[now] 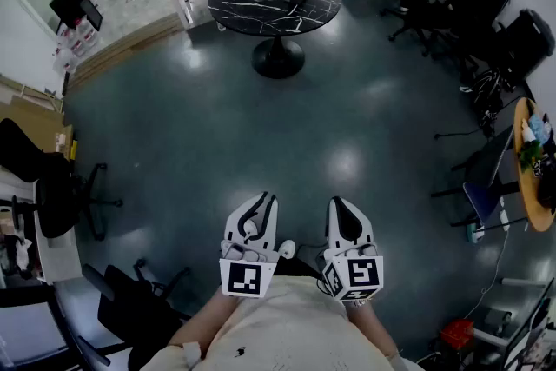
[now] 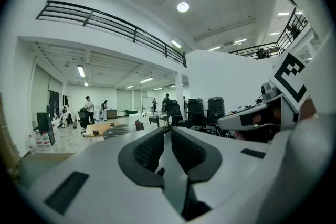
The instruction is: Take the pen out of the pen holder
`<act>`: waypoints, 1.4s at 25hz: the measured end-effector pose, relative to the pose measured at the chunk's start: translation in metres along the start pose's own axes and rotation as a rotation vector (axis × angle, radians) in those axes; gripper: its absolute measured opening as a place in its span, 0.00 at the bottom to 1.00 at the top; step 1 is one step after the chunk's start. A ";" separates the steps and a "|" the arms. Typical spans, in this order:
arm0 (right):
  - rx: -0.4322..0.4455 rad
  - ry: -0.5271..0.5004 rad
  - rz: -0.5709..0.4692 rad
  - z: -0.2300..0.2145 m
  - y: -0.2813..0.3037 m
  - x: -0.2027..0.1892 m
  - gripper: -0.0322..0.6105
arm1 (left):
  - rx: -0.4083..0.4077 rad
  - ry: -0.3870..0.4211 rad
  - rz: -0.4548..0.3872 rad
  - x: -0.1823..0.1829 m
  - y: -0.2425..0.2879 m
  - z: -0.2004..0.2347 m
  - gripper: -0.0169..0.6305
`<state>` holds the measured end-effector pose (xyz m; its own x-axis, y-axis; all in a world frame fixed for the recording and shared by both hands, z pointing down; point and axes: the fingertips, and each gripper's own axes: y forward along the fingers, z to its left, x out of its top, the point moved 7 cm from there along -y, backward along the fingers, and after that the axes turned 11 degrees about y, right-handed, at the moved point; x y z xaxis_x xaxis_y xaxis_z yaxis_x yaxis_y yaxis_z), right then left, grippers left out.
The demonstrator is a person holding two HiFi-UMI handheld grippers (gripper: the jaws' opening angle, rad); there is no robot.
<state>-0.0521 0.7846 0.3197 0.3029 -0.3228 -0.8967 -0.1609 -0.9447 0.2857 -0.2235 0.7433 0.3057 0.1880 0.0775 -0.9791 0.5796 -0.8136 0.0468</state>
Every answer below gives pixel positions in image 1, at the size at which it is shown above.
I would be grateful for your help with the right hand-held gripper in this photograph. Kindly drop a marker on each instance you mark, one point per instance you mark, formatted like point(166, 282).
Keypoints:
point(360, 273)

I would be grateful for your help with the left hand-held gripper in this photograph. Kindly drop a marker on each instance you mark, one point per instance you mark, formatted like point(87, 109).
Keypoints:
point(245, 278)

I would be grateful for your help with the person's left forearm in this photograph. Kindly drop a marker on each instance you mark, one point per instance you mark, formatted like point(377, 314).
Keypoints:
point(204, 326)

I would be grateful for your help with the person's right forearm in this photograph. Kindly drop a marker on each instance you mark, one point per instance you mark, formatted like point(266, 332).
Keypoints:
point(371, 326)

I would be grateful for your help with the person's cream shirt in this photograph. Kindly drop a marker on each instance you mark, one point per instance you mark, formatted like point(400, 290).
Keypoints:
point(286, 330)

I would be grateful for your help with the grey blue chair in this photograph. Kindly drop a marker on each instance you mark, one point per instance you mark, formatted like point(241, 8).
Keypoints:
point(486, 178)

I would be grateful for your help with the red basket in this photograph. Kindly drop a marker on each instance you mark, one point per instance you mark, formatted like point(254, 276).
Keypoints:
point(457, 334)

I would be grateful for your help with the white power strip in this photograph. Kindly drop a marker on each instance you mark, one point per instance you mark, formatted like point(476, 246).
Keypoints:
point(504, 215)

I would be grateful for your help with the round wooden table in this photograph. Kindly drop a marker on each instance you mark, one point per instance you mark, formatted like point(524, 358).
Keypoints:
point(527, 191)

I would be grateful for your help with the green plant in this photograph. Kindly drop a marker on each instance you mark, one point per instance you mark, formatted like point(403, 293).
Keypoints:
point(531, 154)

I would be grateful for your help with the white desk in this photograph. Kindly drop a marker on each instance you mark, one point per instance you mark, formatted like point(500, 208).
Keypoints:
point(56, 260)

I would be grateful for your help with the white bottle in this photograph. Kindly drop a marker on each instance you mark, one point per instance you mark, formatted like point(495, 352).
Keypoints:
point(528, 131)

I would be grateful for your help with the blue cloth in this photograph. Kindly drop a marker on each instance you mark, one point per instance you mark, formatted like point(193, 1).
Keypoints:
point(538, 127)

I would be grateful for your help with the black marble round table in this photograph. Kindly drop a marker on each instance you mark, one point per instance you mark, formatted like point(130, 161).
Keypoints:
point(252, 0)

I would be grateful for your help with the cardboard panels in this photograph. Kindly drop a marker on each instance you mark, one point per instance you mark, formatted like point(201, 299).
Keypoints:
point(30, 117)

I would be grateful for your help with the cluster of water bottles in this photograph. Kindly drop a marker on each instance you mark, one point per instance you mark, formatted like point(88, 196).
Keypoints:
point(78, 41)

